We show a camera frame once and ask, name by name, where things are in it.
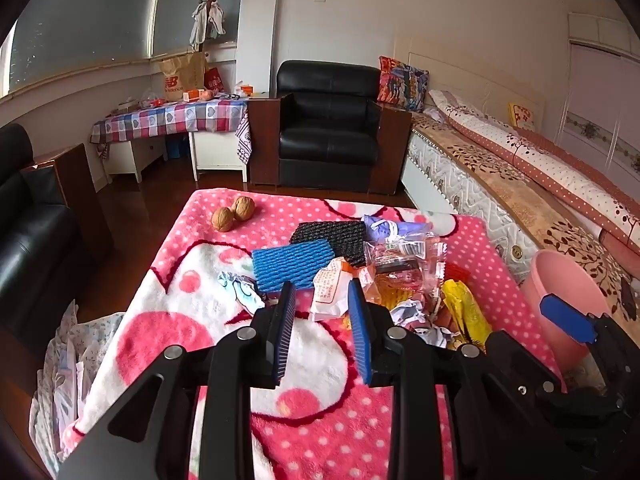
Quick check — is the pink waste bin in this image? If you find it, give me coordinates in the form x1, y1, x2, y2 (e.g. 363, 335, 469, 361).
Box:
517, 250, 613, 376

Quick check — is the black foam net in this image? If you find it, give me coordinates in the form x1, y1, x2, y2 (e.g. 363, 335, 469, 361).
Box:
290, 220, 368, 268

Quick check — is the clear plastic wrapper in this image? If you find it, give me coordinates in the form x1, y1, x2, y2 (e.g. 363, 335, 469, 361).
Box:
362, 235, 448, 306

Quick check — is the pale printed cloth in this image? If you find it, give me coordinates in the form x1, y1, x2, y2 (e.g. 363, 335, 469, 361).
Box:
29, 300, 126, 466

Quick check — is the white pink dotted quilt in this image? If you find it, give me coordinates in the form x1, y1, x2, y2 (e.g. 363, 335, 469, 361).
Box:
429, 89, 640, 256

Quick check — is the white bed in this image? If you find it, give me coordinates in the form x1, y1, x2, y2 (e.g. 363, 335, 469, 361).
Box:
397, 35, 640, 323

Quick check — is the white wardrobe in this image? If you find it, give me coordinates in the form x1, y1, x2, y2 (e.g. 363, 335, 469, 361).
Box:
555, 12, 640, 196

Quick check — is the crumpled white paper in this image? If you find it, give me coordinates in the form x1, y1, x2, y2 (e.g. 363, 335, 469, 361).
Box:
389, 297, 441, 331

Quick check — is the black leather sofa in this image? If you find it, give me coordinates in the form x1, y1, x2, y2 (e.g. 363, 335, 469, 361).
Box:
0, 124, 113, 356

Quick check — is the blue white candy wrapper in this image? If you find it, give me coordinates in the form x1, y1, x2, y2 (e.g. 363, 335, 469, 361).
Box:
217, 270, 266, 311

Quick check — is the window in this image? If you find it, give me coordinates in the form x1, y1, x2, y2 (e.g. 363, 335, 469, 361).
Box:
7, 0, 246, 97

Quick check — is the yellow pillow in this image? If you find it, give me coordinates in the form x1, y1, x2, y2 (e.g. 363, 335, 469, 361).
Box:
507, 102, 536, 131

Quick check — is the brown paper bag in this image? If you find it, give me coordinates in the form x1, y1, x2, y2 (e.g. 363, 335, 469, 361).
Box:
159, 52, 207, 102

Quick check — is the white orange paper wrapper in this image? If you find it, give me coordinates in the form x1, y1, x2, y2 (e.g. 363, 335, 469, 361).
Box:
309, 256, 358, 322

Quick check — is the white hanging garment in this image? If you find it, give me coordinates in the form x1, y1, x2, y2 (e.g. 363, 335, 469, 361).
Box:
190, 0, 226, 46

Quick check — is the blue foam net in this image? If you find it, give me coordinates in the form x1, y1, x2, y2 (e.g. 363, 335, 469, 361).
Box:
251, 238, 335, 297

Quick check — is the purple tissue packet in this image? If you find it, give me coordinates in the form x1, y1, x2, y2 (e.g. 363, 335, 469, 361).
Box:
362, 214, 433, 246

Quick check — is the colourful patterned cushion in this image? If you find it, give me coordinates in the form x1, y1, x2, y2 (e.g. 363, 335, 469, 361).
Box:
377, 56, 430, 111

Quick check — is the black leather armchair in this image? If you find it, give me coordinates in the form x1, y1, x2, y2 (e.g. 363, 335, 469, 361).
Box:
248, 60, 412, 195

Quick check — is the checkered tablecloth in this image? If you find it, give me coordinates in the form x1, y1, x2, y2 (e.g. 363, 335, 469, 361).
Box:
90, 97, 252, 163

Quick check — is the yellow plastic wrapper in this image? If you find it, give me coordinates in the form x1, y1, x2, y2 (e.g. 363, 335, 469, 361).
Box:
441, 280, 493, 352

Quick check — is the pink polka dot blanket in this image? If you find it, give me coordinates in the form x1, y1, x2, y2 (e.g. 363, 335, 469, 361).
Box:
60, 187, 566, 480

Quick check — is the bed with floral quilt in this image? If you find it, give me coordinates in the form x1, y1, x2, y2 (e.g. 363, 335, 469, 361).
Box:
410, 112, 640, 322

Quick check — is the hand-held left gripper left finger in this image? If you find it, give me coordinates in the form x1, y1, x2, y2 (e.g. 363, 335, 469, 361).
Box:
57, 281, 298, 480

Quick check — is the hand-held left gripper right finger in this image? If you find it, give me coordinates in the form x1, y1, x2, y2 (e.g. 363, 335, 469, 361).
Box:
347, 277, 576, 480

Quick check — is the white cabinet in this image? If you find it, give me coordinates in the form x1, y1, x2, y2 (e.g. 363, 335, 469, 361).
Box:
189, 130, 248, 183

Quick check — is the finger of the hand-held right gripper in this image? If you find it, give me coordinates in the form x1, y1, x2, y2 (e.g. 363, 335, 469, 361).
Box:
486, 330, 563, 401
539, 294, 617, 356

